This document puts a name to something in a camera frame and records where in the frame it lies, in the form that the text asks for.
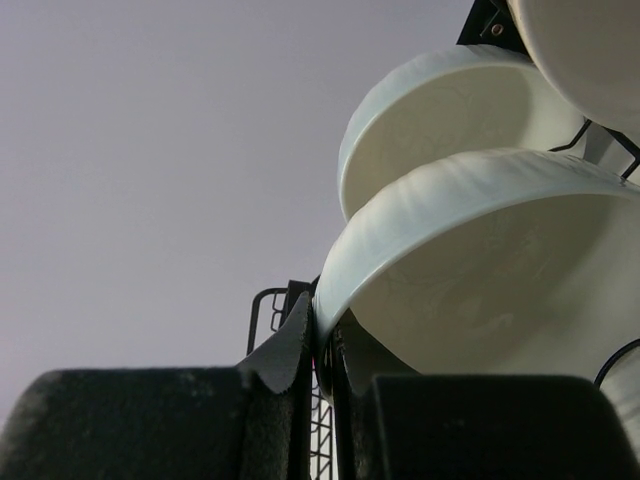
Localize beige bowl middle row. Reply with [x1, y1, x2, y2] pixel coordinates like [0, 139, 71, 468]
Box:
[508, 0, 639, 133]

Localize white bowl back row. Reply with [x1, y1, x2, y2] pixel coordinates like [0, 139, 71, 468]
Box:
[337, 45, 586, 219]

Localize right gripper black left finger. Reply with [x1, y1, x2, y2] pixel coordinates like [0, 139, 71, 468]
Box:
[1, 294, 312, 479]

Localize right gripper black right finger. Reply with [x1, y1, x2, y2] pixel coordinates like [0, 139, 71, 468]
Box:
[331, 320, 639, 479]

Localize black wire dish rack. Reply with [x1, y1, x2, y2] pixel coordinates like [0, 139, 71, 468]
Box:
[244, 0, 640, 480]

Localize white bowl row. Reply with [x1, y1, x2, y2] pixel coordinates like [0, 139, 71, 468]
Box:
[314, 149, 639, 395]
[337, 45, 586, 219]

